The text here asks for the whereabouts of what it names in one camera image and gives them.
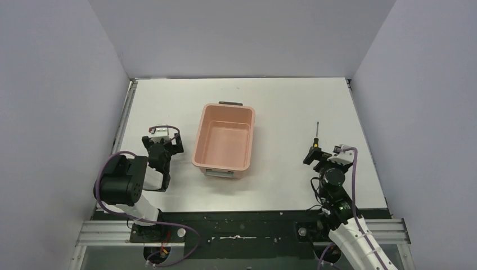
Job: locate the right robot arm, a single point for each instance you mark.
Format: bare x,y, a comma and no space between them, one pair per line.
336,193

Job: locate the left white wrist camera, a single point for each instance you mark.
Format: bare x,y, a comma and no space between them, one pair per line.
159,133

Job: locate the aluminium left side rail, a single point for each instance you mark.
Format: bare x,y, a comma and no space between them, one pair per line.
117,142

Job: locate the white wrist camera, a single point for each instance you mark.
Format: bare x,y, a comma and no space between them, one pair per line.
342,155
159,133

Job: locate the black yellow screwdriver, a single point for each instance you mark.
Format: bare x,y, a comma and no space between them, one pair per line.
316,139

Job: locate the aluminium rail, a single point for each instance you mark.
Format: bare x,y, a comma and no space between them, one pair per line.
117,142
118,233

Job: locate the pink plastic bin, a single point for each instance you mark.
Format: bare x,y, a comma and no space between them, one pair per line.
224,140

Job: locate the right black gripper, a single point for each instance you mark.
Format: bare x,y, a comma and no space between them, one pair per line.
320,158

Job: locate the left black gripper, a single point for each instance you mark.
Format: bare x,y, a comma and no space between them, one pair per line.
162,145

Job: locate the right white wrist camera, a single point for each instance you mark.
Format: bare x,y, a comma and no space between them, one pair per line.
342,155

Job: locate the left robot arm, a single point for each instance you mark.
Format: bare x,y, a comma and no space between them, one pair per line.
123,179

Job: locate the aluminium front rail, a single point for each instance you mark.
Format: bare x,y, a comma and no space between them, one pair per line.
118,233

